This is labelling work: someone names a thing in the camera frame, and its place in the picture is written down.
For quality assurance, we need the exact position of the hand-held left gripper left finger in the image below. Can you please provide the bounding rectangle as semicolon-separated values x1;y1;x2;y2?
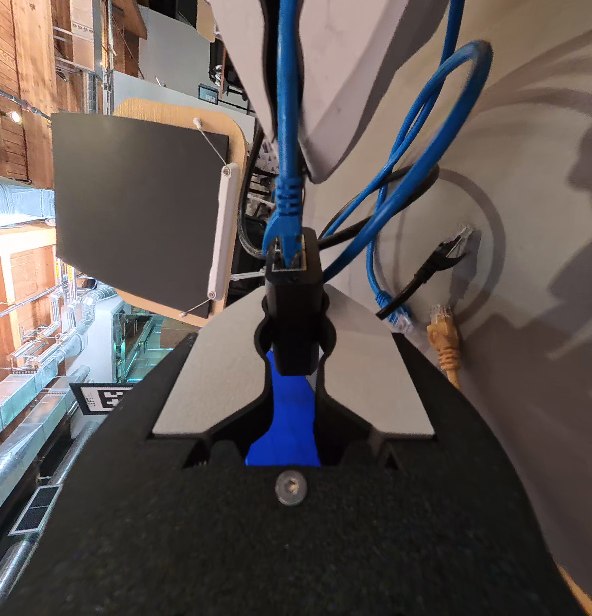
152;289;273;440

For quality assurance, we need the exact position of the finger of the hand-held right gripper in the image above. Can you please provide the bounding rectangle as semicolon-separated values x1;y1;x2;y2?
211;0;278;141
296;0;452;184

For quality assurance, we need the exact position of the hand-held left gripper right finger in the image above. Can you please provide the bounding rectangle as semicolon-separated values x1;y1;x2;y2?
321;283;436;441

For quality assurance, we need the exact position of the blue ethernet cable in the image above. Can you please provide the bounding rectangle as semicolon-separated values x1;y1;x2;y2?
261;0;494;336

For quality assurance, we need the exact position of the orange ethernet cable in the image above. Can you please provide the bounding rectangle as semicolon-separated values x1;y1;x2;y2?
426;303;464;389

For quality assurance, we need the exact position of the blue storage bin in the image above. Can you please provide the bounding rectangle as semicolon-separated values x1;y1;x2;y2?
245;349;322;467

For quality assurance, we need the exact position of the black ethernet adapter box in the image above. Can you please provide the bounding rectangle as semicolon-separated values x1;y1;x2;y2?
264;228;328;377

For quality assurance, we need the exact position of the black ethernet cable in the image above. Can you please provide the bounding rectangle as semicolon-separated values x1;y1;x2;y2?
236;163;476;321

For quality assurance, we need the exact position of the silver ceiling duct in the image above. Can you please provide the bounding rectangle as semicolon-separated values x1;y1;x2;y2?
0;172;57;228

